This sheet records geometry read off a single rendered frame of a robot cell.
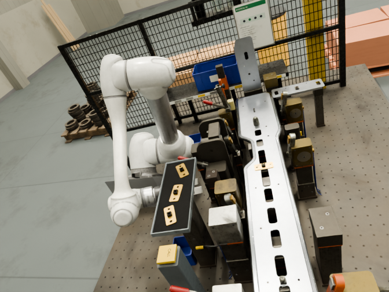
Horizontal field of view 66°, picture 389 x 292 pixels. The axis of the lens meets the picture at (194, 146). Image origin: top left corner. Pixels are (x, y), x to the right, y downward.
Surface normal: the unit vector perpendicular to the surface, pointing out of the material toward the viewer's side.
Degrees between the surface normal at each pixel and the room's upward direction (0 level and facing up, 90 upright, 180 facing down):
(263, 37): 90
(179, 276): 90
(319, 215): 0
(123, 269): 0
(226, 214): 0
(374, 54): 90
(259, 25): 90
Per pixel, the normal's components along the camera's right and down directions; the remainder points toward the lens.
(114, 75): -0.22, 0.15
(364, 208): -0.30, -0.76
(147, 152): -0.02, -0.10
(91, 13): -0.17, 0.64
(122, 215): 0.12, 0.27
